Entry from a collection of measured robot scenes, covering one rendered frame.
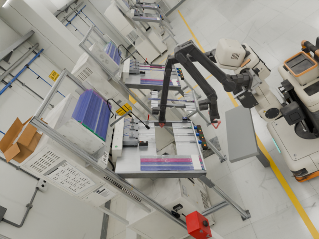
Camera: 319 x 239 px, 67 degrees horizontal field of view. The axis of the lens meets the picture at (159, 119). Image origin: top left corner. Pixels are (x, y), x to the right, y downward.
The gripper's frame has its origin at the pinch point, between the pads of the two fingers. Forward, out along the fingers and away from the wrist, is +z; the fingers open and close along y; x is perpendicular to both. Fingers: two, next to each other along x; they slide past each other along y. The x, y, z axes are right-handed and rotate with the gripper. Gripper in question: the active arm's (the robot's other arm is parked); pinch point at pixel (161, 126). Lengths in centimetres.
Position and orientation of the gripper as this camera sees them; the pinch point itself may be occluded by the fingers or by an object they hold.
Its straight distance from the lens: 236.1
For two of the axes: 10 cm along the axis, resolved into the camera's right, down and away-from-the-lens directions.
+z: -0.5, 8.2, 5.8
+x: 10.0, 0.1, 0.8
